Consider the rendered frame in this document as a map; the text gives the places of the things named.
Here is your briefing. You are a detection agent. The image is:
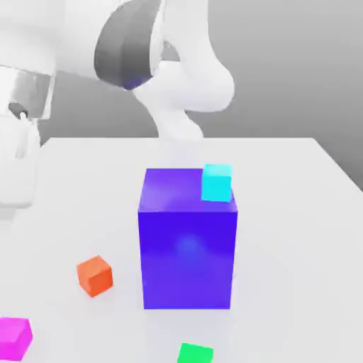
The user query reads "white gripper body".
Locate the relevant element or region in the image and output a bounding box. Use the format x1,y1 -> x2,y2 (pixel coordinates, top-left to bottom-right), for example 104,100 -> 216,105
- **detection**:
0,113 -> 41,210

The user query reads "small orange cube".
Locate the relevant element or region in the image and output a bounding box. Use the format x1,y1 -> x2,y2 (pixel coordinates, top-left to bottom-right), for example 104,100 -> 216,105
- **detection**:
75,255 -> 114,298

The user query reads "small magenta cube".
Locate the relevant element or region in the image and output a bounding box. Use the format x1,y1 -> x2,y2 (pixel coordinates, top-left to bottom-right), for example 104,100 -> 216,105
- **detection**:
0,316 -> 34,362

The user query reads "small cyan cube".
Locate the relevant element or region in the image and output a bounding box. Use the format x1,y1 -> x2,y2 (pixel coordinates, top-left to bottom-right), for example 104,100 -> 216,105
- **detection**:
201,163 -> 233,203

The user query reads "small green cube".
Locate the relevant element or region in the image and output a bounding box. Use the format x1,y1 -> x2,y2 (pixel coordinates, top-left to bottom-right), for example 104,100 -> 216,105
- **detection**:
177,342 -> 214,363

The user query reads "large blue box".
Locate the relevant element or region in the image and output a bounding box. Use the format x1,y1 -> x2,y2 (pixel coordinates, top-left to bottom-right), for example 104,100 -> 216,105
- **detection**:
138,167 -> 238,311

